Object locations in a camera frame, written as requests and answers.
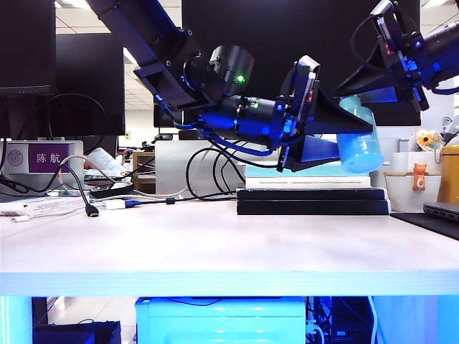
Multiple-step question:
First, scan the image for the black computer tower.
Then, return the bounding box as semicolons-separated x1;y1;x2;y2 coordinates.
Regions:
329;296;376;344

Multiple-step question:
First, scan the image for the black laptop corner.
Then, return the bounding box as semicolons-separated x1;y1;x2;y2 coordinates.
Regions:
422;201;459;225

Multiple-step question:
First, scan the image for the teal book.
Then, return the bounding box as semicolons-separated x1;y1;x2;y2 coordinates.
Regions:
246;164;371;179

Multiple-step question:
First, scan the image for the black monitor with cables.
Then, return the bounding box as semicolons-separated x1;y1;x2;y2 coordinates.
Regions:
38;32;126;138

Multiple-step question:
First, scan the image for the white printed cardboard box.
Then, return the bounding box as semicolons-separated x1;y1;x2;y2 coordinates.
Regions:
0;196;93;220

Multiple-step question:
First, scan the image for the black looped cable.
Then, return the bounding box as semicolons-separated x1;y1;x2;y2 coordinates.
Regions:
212;143;252;197

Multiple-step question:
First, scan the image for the yellow canister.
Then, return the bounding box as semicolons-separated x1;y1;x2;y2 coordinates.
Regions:
437;145;459;205

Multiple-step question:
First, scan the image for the black desk mat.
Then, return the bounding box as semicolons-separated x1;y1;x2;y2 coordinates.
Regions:
389;212;459;242

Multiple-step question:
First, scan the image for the translucent teal sprayer lid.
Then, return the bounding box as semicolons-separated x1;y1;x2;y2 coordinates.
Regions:
339;95;364;113

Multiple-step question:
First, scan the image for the white office partition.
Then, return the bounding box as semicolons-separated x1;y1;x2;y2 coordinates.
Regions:
420;91;455;132

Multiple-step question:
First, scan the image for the thin black flat box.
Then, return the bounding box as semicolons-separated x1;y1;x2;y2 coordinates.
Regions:
236;188;389;203

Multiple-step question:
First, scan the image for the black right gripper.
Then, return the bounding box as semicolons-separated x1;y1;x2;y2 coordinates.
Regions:
331;30;430;112

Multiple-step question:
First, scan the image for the white book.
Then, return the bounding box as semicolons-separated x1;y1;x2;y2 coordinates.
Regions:
245;177;372;191

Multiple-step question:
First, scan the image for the white plastic bottle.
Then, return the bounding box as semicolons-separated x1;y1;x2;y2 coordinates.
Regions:
85;148;127;173

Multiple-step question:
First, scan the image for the orange cat figurine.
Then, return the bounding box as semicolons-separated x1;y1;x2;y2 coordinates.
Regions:
411;163;428;192

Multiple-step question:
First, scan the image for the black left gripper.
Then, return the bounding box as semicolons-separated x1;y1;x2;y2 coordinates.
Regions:
270;70;377;173

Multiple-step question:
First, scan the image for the black bag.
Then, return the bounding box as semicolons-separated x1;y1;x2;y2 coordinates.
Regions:
32;320;123;344

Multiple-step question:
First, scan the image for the purple name sign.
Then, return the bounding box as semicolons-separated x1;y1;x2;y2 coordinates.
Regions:
28;143;71;174
0;140;85;182

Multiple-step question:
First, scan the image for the thick black flat box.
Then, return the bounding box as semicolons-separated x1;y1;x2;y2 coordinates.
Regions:
236;200;392;217

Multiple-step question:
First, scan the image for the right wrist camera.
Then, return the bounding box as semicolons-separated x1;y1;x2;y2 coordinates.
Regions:
369;0;399;37

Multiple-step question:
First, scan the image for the blue drawer cabinet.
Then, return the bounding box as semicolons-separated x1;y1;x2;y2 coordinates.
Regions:
134;296;307;344

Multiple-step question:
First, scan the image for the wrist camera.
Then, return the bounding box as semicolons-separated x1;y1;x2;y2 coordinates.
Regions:
369;0;399;37
293;54;322;86

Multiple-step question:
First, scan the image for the black monitor with thin bezel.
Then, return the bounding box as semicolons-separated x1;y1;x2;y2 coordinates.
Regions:
0;0;57;97

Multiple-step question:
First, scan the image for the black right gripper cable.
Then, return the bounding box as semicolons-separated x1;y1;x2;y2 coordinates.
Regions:
350;13;388;75

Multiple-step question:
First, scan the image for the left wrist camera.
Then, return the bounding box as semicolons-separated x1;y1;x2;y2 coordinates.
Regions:
293;54;322;86

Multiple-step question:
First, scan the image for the black HDMI cable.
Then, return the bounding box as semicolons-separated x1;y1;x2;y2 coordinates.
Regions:
60;163;101;219

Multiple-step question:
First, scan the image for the teal spray bottle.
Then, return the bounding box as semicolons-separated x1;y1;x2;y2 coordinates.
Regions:
336;105;386;175

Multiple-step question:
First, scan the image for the black cable with blue plug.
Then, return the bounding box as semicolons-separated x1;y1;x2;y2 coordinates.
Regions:
124;145;248;209

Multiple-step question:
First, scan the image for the orange flower plush toy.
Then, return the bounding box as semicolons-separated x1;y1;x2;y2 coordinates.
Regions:
415;129;443;154

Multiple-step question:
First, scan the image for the brown wooden cabinet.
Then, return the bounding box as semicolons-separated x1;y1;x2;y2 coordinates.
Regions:
131;151;157;195

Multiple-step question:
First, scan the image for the white ceramic pot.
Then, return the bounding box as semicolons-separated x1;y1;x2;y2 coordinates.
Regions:
383;171;443;214

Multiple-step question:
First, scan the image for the white looped cable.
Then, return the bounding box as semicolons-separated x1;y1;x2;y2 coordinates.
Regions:
57;155;125;188

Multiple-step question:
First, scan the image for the large black AOC monitor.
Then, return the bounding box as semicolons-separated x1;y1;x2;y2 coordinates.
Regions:
181;0;422;128

